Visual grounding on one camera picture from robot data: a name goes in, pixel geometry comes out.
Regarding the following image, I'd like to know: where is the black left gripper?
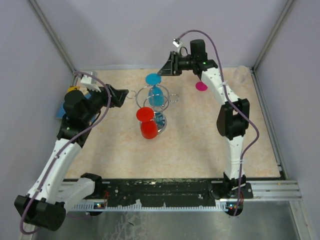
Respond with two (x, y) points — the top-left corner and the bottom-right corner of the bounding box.
(82, 83), (129, 123)

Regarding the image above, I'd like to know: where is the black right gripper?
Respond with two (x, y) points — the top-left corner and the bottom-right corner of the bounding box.
(157, 52), (195, 77)

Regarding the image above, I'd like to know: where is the blue wine glass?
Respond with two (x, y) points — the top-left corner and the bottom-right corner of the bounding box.
(145, 73), (165, 107)

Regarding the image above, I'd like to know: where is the pink wine glass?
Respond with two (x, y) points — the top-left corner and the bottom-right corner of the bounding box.
(195, 80), (208, 92)

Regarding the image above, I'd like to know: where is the red wine glass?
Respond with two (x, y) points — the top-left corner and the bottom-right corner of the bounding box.
(136, 107), (158, 140)

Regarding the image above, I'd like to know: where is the clear wine glass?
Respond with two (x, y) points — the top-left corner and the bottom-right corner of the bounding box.
(233, 65), (250, 84)

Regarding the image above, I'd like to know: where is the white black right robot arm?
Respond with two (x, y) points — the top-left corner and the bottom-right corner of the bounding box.
(158, 39), (250, 199)

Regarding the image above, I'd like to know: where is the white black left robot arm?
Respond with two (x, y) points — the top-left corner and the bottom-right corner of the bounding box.
(14, 84), (129, 231)

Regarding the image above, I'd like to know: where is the chrome wine glass rack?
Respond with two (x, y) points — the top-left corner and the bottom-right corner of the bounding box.
(126, 84), (180, 135)

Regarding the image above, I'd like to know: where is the blue cloth with duck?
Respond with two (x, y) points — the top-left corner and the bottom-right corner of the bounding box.
(55, 86), (91, 120)

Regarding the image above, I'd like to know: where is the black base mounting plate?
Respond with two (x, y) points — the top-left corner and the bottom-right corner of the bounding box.
(74, 177), (254, 208)

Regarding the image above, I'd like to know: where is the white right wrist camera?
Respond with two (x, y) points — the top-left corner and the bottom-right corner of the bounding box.
(172, 38), (183, 50)

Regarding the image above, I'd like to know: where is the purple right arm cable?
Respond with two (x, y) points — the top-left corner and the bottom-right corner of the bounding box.
(178, 29), (260, 217)

